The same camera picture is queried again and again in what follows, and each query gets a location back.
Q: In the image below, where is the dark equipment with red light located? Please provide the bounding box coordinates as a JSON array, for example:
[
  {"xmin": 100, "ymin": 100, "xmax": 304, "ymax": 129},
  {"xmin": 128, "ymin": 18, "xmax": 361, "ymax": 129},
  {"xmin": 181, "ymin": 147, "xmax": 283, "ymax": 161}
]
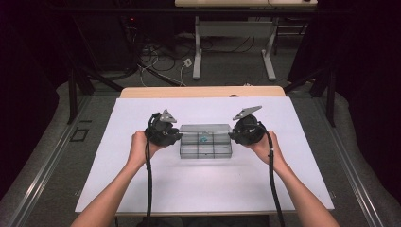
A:
[{"xmin": 71, "ymin": 12, "xmax": 140, "ymax": 72}]

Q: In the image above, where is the white floor cable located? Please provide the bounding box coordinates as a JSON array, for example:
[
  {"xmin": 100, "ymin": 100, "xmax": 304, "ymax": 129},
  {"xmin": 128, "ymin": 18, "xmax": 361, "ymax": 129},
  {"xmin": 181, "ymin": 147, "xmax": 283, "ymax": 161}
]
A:
[{"xmin": 179, "ymin": 63, "xmax": 187, "ymax": 87}]

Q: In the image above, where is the person's right hand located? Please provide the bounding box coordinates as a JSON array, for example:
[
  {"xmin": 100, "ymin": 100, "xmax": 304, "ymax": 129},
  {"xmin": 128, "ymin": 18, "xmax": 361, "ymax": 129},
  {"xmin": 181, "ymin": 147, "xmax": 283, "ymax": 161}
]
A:
[{"xmin": 244, "ymin": 131, "xmax": 288, "ymax": 174}]

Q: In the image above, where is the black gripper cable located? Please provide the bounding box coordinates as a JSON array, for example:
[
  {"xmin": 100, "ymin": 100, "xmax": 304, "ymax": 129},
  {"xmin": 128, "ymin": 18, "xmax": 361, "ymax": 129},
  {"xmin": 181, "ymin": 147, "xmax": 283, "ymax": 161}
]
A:
[
  {"xmin": 144, "ymin": 113, "xmax": 156, "ymax": 227},
  {"xmin": 257, "ymin": 122, "xmax": 287, "ymax": 227}
]

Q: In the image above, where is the black metal stand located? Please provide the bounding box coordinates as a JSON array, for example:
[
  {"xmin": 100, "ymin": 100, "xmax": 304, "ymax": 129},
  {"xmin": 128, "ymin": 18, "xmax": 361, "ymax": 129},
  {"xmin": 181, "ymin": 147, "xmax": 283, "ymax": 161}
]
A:
[
  {"xmin": 66, "ymin": 65, "xmax": 125, "ymax": 126},
  {"xmin": 283, "ymin": 61, "xmax": 337, "ymax": 128}
]

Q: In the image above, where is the light desk with white legs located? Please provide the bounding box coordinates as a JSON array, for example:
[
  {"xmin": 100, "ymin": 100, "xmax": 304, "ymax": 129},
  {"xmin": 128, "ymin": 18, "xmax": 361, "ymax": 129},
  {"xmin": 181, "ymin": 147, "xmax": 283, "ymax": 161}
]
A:
[{"xmin": 174, "ymin": 0, "xmax": 319, "ymax": 81}]

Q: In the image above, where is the metal floor rail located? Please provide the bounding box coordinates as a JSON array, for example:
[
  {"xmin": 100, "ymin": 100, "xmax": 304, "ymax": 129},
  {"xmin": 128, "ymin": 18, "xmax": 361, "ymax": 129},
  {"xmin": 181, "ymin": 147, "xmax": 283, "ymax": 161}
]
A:
[
  {"xmin": 9, "ymin": 94, "xmax": 93, "ymax": 227},
  {"xmin": 314, "ymin": 97, "xmax": 385, "ymax": 227}
]

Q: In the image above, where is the bundle of black floor cables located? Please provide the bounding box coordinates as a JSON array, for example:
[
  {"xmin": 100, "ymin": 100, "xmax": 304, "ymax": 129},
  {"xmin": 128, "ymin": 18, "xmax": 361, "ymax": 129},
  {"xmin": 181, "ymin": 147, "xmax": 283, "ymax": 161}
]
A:
[{"xmin": 137, "ymin": 33, "xmax": 197, "ymax": 74}]

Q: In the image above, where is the dark curtain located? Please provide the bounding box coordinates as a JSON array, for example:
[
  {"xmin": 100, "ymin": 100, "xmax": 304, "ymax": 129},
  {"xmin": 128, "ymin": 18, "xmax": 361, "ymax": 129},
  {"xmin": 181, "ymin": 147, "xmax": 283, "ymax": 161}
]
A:
[
  {"xmin": 288, "ymin": 0, "xmax": 401, "ymax": 202},
  {"xmin": 0, "ymin": 0, "xmax": 74, "ymax": 202}
]

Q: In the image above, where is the person's dark clothing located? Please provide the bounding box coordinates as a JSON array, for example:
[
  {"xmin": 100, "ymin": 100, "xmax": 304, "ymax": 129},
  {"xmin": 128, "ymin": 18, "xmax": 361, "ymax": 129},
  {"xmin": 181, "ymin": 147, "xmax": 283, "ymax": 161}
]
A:
[{"xmin": 134, "ymin": 215, "xmax": 270, "ymax": 227}]

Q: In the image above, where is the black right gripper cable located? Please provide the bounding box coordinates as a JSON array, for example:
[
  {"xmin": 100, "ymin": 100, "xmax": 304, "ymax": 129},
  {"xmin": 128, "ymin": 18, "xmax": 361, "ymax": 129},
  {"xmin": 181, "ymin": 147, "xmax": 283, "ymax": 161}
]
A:
[{"xmin": 257, "ymin": 122, "xmax": 287, "ymax": 227}]

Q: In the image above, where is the white board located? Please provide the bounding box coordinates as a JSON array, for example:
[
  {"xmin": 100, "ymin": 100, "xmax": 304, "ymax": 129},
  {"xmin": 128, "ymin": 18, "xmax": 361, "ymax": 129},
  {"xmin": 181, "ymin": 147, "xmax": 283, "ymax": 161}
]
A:
[{"xmin": 75, "ymin": 96, "xmax": 335, "ymax": 214}]

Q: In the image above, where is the wooden table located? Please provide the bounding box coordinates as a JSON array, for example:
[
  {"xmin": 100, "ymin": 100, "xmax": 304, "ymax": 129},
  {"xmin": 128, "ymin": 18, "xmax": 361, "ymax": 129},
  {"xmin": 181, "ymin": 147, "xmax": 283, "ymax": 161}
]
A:
[{"xmin": 80, "ymin": 85, "xmax": 329, "ymax": 219}]

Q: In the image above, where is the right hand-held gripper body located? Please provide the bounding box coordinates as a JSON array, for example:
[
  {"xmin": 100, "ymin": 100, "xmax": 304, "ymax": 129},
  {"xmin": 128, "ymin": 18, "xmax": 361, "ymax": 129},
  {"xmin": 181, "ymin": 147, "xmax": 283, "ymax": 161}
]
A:
[{"xmin": 232, "ymin": 105, "xmax": 268, "ymax": 146}]

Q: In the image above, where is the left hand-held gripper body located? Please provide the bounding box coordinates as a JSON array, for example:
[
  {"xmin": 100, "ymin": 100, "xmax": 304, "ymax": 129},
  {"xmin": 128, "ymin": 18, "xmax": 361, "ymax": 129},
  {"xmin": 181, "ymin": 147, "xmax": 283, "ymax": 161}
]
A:
[{"xmin": 145, "ymin": 109, "xmax": 178, "ymax": 147}]

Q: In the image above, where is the clear plastic compartment box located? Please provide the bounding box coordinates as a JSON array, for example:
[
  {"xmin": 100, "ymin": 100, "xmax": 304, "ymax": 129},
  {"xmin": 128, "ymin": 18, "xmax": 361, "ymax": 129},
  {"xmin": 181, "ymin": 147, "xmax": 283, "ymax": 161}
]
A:
[{"xmin": 179, "ymin": 123, "xmax": 234, "ymax": 160}]

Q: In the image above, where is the person's left hand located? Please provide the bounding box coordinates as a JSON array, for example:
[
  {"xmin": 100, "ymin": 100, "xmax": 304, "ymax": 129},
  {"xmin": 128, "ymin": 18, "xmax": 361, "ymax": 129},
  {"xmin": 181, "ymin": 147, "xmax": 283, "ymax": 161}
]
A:
[{"xmin": 126, "ymin": 131, "xmax": 166, "ymax": 172}]

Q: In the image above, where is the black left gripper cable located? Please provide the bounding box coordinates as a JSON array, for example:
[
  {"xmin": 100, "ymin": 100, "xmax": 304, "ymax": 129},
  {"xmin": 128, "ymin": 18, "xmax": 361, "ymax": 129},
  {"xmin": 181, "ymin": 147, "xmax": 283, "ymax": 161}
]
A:
[{"xmin": 144, "ymin": 113, "xmax": 156, "ymax": 227}]

